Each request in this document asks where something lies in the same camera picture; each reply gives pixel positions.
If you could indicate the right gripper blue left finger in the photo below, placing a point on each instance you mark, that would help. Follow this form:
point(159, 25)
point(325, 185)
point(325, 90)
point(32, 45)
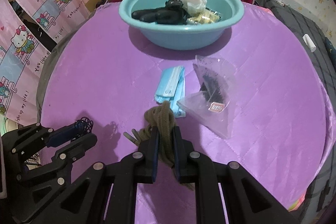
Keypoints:
point(154, 153)

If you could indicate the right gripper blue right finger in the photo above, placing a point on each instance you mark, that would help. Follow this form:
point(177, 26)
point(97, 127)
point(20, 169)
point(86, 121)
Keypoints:
point(177, 151)

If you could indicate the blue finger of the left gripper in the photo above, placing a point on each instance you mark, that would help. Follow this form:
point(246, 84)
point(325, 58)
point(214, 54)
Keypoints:
point(76, 149)
point(67, 133)

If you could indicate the blue face masks stack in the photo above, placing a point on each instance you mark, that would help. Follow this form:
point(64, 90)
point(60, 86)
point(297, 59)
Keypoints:
point(171, 88)

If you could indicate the black and green glove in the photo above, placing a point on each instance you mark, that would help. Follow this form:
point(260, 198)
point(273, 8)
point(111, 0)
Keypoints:
point(161, 16)

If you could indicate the beige snack packet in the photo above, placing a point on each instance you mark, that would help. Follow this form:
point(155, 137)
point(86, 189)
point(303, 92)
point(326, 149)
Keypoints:
point(207, 16)

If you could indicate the black printed packet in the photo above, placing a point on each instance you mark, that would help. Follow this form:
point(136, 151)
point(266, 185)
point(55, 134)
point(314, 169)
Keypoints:
point(174, 5)

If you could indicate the white red plastic bag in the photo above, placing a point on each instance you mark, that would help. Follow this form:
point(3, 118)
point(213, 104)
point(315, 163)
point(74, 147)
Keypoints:
point(194, 7)

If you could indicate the clear zip bag dark contents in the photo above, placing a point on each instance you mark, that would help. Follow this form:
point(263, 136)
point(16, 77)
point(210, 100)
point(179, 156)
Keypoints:
point(214, 104)

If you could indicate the pink cartoon cat curtain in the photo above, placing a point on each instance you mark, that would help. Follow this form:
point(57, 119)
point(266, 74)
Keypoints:
point(25, 24)

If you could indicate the light blue plastic basin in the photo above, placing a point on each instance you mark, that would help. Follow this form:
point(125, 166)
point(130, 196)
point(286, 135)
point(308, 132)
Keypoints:
point(183, 37)

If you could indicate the white cylindrical bottle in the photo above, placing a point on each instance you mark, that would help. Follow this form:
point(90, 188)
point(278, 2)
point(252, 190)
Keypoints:
point(309, 42)

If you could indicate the navy patterned pillow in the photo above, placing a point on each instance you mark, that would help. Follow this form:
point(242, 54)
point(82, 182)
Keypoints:
point(330, 50)

